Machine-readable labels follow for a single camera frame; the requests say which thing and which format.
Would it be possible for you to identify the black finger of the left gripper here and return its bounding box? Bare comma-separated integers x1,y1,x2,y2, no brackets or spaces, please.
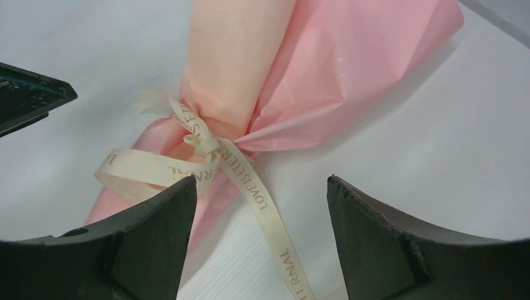
1,63,78,137

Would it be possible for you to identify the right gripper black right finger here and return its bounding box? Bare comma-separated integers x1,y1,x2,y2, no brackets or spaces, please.
327,176,529,299

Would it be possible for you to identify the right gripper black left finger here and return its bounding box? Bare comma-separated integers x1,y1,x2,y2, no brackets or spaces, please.
1,176,198,299

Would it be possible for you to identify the cream printed ribbon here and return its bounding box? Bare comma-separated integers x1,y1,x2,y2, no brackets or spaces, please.
94,91,314,299

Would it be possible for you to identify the pink paper bouquet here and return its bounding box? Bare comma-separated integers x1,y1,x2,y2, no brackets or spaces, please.
87,1,464,244

